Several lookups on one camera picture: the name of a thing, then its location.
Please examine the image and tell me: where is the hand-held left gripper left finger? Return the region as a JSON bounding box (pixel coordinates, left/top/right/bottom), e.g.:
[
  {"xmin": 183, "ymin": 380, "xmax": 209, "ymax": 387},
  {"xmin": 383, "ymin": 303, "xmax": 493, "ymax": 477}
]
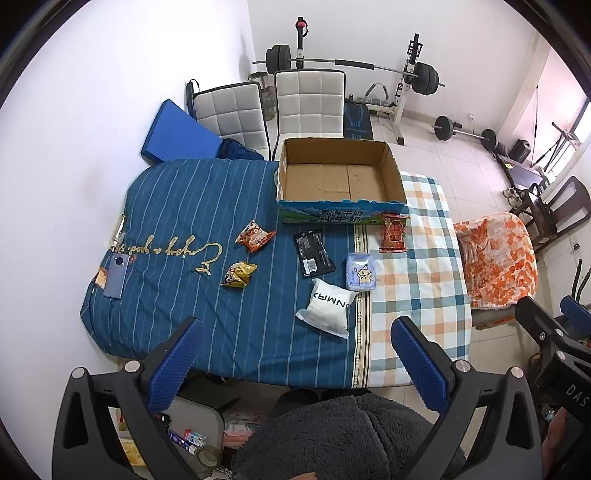
[{"xmin": 52, "ymin": 316, "xmax": 206, "ymax": 480}]

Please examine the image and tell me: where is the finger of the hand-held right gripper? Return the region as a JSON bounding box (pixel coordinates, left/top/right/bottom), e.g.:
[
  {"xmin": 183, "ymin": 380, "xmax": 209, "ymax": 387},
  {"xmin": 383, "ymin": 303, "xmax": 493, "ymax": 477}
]
[
  {"xmin": 560, "ymin": 296, "xmax": 591, "ymax": 344},
  {"xmin": 514, "ymin": 296, "xmax": 571, "ymax": 356}
]

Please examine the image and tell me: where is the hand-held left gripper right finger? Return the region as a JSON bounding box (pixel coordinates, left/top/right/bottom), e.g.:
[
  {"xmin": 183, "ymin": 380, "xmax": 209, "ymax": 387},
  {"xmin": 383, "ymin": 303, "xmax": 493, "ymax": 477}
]
[{"xmin": 391, "ymin": 316, "xmax": 555, "ymax": 480}]

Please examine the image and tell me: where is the light blue tissue pack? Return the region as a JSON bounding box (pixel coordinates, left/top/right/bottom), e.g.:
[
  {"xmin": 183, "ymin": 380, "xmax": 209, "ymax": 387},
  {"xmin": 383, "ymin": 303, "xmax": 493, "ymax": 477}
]
[{"xmin": 345, "ymin": 252, "xmax": 377, "ymax": 292}]

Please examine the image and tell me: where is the white soft pouch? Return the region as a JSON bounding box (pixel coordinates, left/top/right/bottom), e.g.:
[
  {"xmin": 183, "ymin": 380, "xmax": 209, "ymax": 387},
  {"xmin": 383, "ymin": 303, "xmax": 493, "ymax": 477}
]
[{"xmin": 295, "ymin": 278, "xmax": 359, "ymax": 340}]

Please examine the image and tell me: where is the yellow snack packet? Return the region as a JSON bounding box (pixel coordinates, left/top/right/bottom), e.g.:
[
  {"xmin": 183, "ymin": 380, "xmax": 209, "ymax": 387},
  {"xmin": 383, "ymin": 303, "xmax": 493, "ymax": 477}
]
[{"xmin": 221, "ymin": 261, "xmax": 258, "ymax": 291}]

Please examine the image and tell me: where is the red snack packet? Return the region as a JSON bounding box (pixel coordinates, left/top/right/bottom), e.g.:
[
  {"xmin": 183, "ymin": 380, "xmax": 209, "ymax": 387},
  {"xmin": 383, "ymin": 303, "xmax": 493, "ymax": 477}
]
[{"xmin": 379, "ymin": 212, "xmax": 411, "ymax": 254}]

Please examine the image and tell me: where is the black foil packet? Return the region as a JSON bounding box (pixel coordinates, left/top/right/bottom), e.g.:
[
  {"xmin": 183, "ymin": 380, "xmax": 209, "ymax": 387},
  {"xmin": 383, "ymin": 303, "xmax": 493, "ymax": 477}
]
[{"xmin": 293, "ymin": 231, "xmax": 336, "ymax": 278}]

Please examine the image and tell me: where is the orange panda snack packet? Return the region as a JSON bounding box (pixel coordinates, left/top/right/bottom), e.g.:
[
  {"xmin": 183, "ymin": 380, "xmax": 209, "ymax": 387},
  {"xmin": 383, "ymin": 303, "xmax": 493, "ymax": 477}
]
[{"xmin": 235, "ymin": 220, "xmax": 276, "ymax": 254}]

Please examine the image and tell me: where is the cardboard box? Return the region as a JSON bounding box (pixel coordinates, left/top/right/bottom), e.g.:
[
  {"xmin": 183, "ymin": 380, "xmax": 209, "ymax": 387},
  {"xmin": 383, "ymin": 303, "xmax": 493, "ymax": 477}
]
[{"xmin": 276, "ymin": 137, "xmax": 408, "ymax": 227}]

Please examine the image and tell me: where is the person's right hand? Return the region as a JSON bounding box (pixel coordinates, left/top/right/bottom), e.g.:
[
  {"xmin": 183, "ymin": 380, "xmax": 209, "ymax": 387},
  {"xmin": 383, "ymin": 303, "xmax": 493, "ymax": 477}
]
[{"xmin": 541, "ymin": 408, "xmax": 571, "ymax": 480}]

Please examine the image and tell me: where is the grey stool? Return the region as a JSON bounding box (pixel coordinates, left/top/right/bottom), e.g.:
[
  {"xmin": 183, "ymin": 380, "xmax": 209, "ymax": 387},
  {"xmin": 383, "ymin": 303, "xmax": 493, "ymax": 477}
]
[{"xmin": 159, "ymin": 376, "xmax": 241, "ymax": 480}]

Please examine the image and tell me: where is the blue striped blanket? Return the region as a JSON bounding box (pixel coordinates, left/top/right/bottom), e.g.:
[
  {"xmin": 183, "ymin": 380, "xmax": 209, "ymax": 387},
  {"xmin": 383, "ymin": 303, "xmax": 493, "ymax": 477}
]
[{"xmin": 79, "ymin": 158, "xmax": 372, "ymax": 389}]

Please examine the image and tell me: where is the orange floral blanket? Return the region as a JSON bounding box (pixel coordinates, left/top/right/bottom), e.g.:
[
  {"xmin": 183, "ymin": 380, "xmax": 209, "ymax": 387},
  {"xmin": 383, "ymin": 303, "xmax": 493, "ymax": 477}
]
[{"xmin": 453, "ymin": 212, "xmax": 539, "ymax": 311}]

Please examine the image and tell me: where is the small blue red box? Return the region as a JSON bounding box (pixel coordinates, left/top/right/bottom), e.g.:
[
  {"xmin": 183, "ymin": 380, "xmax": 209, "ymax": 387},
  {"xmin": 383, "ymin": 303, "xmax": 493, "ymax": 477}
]
[{"xmin": 168, "ymin": 428, "xmax": 207, "ymax": 455}]

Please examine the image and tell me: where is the pink packet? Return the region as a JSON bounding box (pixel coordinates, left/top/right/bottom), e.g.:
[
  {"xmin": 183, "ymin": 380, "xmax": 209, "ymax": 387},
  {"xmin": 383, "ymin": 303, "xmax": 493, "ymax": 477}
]
[{"xmin": 224, "ymin": 413, "xmax": 266, "ymax": 450}]

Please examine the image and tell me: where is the clear tape roll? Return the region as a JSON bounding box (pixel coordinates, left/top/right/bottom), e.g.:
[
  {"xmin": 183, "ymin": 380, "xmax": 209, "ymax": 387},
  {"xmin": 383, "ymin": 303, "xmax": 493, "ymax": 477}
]
[{"xmin": 196, "ymin": 445, "xmax": 222, "ymax": 474}]

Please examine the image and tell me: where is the dark wooden chair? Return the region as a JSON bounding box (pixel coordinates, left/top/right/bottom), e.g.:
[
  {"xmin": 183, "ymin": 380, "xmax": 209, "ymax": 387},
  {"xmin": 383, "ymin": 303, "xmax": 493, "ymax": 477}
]
[{"xmin": 512, "ymin": 175, "xmax": 591, "ymax": 252}]

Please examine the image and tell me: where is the blue smartphone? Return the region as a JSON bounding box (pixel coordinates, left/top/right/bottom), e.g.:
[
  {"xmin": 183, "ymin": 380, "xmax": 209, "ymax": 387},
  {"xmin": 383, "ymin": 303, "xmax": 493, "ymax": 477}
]
[{"xmin": 102, "ymin": 253, "xmax": 132, "ymax": 299}]

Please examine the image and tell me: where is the person's grey fleece clothing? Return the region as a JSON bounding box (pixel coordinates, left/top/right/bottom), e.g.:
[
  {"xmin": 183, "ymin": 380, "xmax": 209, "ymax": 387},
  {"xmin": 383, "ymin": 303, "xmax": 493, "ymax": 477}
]
[{"xmin": 230, "ymin": 388, "xmax": 467, "ymax": 480}]

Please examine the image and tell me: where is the black treadmill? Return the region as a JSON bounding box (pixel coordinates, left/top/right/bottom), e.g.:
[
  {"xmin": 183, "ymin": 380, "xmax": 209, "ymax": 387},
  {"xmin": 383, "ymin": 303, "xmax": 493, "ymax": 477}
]
[{"xmin": 495, "ymin": 152, "xmax": 552, "ymax": 190}]

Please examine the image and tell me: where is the barbell on floor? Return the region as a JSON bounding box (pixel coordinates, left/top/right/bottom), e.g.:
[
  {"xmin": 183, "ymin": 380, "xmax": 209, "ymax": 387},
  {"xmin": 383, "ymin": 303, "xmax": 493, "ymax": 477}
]
[{"xmin": 433, "ymin": 115, "xmax": 498, "ymax": 151}]

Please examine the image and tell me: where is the dark blue knitted garment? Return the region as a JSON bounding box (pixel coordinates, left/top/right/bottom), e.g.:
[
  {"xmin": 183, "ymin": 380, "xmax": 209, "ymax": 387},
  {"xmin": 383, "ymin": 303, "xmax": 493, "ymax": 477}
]
[{"xmin": 219, "ymin": 137, "xmax": 265, "ymax": 161}]

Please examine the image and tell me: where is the blue foam cushion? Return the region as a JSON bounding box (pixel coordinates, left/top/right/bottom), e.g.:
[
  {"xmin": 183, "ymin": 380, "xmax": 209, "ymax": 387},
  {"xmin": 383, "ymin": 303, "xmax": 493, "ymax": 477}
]
[{"xmin": 140, "ymin": 99, "xmax": 223, "ymax": 164}]

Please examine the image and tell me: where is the black weight bench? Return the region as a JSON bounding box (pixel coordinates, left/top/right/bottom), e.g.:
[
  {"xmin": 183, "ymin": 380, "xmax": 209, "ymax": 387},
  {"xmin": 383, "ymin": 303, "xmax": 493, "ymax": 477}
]
[{"xmin": 342, "ymin": 95, "xmax": 398, "ymax": 140}]

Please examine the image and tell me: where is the white quilted chair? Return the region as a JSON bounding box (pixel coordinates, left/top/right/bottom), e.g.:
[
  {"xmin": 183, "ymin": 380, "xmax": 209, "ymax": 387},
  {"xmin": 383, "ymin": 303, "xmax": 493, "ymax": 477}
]
[
  {"xmin": 273, "ymin": 69, "xmax": 347, "ymax": 160},
  {"xmin": 193, "ymin": 82, "xmax": 271, "ymax": 160}
]

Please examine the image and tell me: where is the white weight rack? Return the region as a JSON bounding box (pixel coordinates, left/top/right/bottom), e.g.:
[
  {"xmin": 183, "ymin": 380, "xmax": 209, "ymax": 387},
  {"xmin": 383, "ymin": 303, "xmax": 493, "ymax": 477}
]
[{"xmin": 291, "ymin": 17, "xmax": 426, "ymax": 146}]

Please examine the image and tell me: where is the black bag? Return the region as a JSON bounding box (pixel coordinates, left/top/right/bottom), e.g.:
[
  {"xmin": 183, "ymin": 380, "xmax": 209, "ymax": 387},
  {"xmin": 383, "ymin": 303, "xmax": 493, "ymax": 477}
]
[{"xmin": 185, "ymin": 78, "xmax": 200, "ymax": 116}]

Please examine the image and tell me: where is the folding exercise frame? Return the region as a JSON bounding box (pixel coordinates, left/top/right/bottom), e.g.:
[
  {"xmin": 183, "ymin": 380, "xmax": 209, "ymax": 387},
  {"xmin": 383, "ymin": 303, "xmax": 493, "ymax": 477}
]
[{"xmin": 531, "ymin": 83, "xmax": 585, "ymax": 174}]

